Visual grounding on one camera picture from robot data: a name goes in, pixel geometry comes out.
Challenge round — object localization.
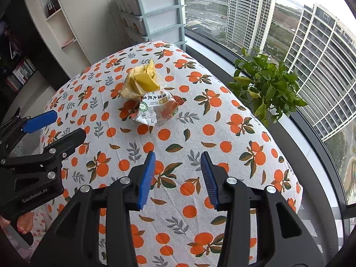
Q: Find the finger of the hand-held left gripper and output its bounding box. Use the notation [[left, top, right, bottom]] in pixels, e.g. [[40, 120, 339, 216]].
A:
[[0, 128, 87, 170], [0, 107, 58, 156]]

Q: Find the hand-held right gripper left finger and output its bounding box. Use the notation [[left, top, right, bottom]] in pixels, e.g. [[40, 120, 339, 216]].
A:
[[30, 151, 157, 267]]

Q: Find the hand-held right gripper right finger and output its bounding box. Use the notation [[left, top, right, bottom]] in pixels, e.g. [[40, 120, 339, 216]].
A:
[[200, 151, 326, 267]]

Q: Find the person's left hand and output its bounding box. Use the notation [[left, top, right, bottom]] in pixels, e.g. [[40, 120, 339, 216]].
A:
[[16, 211, 36, 235]]

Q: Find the pink printed cloth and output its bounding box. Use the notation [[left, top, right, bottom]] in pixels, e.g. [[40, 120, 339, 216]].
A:
[[28, 203, 60, 240]]

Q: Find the row of books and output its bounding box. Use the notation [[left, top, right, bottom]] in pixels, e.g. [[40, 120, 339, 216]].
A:
[[6, 58, 36, 91]]

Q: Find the orange fruit print tablecloth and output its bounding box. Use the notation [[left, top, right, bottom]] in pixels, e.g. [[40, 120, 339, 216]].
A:
[[39, 41, 303, 267]]

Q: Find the clear peanut packet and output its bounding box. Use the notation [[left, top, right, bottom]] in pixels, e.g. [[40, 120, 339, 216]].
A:
[[132, 87, 187, 127]]

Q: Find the dark bookshelf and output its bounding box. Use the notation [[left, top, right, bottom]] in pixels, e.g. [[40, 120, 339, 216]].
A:
[[0, 0, 70, 123]]

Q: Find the yellow snack wrapper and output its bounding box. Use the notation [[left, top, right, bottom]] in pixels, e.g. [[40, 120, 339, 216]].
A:
[[119, 58, 162, 101]]

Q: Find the green potted plant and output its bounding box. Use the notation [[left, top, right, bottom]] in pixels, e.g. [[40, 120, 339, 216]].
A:
[[228, 47, 308, 127]]

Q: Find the white open shelf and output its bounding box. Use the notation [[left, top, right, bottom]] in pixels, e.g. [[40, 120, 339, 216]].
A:
[[22, 0, 131, 78]]

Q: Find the grey plastic drawer unit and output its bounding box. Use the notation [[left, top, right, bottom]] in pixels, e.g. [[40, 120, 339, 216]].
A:
[[113, 0, 187, 52]]

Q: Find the white balconied high-rise building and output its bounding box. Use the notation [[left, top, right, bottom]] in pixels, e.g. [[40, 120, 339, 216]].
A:
[[284, 4, 356, 141]]

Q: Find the grey high-rise tower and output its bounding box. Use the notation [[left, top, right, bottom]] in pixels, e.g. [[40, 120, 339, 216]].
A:
[[225, 0, 279, 53]]

